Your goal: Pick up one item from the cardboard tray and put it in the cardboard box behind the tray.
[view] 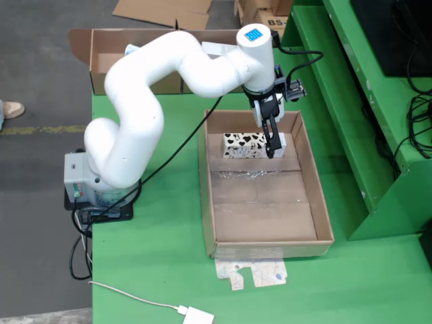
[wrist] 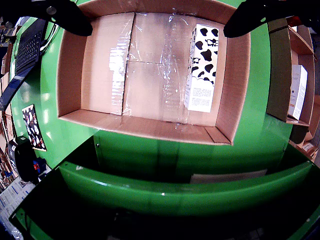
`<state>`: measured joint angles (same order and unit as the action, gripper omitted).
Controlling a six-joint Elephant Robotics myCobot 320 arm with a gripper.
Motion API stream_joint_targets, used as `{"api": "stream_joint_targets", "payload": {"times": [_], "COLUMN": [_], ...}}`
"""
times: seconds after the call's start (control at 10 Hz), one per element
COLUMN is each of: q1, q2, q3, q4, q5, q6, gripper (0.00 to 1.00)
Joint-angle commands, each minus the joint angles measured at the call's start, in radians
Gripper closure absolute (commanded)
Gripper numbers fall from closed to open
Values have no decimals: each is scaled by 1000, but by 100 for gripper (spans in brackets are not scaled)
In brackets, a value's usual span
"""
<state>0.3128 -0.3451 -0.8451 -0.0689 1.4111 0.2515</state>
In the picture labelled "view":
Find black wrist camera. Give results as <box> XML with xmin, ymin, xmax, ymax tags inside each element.
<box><xmin>285</xmin><ymin>79</ymin><xmax>308</xmax><ymax>103</ymax></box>

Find opened cardboard box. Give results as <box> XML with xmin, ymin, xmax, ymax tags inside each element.
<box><xmin>112</xmin><ymin>0</ymin><xmax>213</xmax><ymax>30</ymax></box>

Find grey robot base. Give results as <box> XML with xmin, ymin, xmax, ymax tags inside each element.
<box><xmin>63</xmin><ymin>150</ymin><xmax>142</xmax><ymax>207</ymax></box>

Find grey camera bracket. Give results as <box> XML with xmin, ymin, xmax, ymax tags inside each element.
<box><xmin>271</xmin><ymin>63</ymin><xmax>290</xmax><ymax>95</ymax></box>

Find shallow cardboard tray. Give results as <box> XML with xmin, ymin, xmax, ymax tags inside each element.
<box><xmin>198</xmin><ymin>108</ymin><xmax>335</xmax><ymax>259</ymax></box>

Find green metal shelf unit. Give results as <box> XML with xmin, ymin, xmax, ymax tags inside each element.
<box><xmin>279</xmin><ymin>0</ymin><xmax>432</xmax><ymax>241</ymax></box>

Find plain cardboard box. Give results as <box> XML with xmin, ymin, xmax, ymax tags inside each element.
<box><xmin>269</xmin><ymin>0</ymin><xmax>294</xmax><ymax>17</ymax></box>
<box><xmin>236</xmin><ymin>0</ymin><xmax>261</xmax><ymax>30</ymax></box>

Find beige shoe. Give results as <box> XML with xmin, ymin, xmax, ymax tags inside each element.
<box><xmin>0</xmin><ymin>101</ymin><xmax>26</xmax><ymax>119</ymax></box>

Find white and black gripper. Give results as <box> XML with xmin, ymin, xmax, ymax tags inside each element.
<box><xmin>251</xmin><ymin>92</ymin><xmax>286</xmax><ymax>159</ymax></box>

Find black computer monitor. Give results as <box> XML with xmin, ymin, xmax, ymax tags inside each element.
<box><xmin>350</xmin><ymin>0</ymin><xmax>432</xmax><ymax>78</ymax></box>

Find white product box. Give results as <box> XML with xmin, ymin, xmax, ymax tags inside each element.
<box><xmin>201</xmin><ymin>40</ymin><xmax>239</xmax><ymax>60</ymax></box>

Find black looped wrist cable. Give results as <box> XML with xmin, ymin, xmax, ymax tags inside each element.
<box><xmin>271</xmin><ymin>30</ymin><xmax>325</xmax><ymax>82</ymax></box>

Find cardboard box printed BS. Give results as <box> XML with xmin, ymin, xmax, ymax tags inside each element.
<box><xmin>252</xmin><ymin>8</ymin><xmax>290</xmax><ymax>31</ymax></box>

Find black cable bundle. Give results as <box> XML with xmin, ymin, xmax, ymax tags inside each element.
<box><xmin>374</xmin><ymin>43</ymin><xmax>432</xmax><ymax>180</ymax></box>

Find thin white cable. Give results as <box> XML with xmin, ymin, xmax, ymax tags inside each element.
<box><xmin>88</xmin><ymin>280</ymin><xmax>183</xmax><ymax>313</ymax></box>

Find black power cables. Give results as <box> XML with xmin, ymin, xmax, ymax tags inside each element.
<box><xmin>69</xmin><ymin>202</ymin><xmax>94</xmax><ymax>281</ymax></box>

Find divided cardboard box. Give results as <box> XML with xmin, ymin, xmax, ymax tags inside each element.
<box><xmin>67</xmin><ymin>28</ymin><xmax>281</xmax><ymax>96</ymax></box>

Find white power adapter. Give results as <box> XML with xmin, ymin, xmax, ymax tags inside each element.
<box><xmin>178</xmin><ymin>304</ymin><xmax>215</xmax><ymax>324</ymax></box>

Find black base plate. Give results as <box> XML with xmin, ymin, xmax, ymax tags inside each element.
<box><xmin>63</xmin><ymin>185</ymin><xmax>134</xmax><ymax>224</ymax></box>

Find cow print carton box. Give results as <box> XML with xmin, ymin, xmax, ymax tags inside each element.
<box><xmin>222</xmin><ymin>132</ymin><xmax>288</xmax><ymax>159</ymax></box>

